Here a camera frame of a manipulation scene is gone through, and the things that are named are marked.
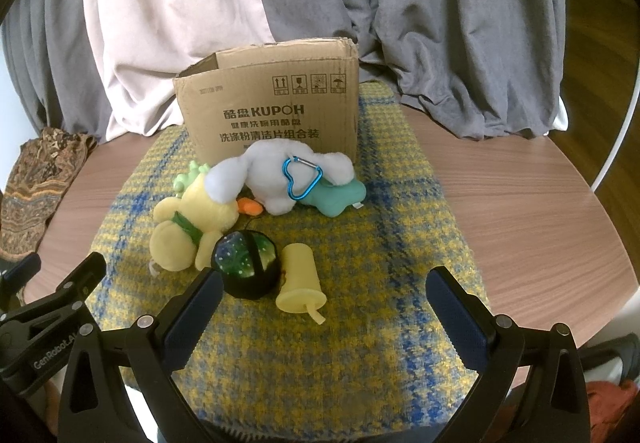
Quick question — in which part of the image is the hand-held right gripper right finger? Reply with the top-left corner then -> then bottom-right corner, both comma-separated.
425,265 -> 588,443

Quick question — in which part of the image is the white hoop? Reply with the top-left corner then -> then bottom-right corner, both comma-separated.
590,88 -> 640,194

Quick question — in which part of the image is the blue heart carabiner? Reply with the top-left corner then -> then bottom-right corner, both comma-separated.
281,156 -> 326,200

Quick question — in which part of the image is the printed cardboard box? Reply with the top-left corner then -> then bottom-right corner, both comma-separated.
172,37 -> 361,164

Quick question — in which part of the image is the yellow plush duck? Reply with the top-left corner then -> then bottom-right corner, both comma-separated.
150,170 -> 241,272

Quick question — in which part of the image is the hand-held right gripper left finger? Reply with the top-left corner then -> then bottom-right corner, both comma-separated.
59,267 -> 224,443

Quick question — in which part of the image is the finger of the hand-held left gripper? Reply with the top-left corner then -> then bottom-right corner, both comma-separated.
0,254 -> 42,296
20,254 -> 107,319

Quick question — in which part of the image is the white cloth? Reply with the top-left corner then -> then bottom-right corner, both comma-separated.
547,96 -> 571,134

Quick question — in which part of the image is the white plush dog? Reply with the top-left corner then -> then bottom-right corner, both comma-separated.
206,142 -> 355,216

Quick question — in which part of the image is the pale yellow cup toy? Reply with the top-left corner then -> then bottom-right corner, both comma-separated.
276,243 -> 328,325

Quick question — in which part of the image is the black and green ball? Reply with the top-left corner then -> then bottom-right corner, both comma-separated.
211,229 -> 281,299

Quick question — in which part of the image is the brown patterned cloth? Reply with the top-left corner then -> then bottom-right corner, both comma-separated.
0,126 -> 101,269

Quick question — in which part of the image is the orange cloth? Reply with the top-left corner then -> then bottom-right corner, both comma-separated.
585,380 -> 636,443

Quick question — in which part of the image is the teal star plush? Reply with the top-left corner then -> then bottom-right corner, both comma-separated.
300,176 -> 367,218

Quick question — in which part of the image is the yellow blue plaid mat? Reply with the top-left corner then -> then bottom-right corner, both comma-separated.
92,80 -> 493,443

